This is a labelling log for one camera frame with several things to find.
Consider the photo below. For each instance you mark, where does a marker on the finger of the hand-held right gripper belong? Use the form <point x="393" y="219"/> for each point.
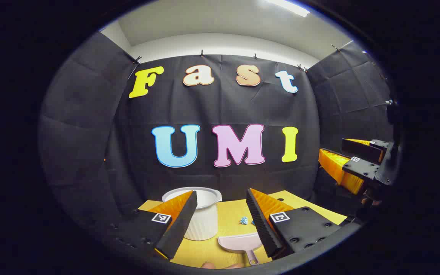
<point x="361" y="152"/>
<point x="363" y="170"/>

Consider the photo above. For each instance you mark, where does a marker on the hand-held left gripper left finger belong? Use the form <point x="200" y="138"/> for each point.
<point x="183" y="223"/>

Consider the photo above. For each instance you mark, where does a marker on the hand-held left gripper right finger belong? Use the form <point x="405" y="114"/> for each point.
<point x="260" y="225"/>

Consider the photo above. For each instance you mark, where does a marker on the light blue paper ball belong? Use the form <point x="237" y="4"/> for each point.
<point x="243" y="220"/>

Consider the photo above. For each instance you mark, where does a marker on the white ribbed garbage bin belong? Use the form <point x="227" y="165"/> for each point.
<point x="208" y="221"/>

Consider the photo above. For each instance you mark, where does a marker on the pale purple dustpan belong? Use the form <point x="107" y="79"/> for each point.
<point x="239" y="244"/>

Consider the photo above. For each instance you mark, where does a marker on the yellow wooden desktop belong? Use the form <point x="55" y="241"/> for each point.
<point x="231" y="214"/>

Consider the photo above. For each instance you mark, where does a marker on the ceiling light strip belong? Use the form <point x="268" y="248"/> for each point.
<point x="288" y="7"/>

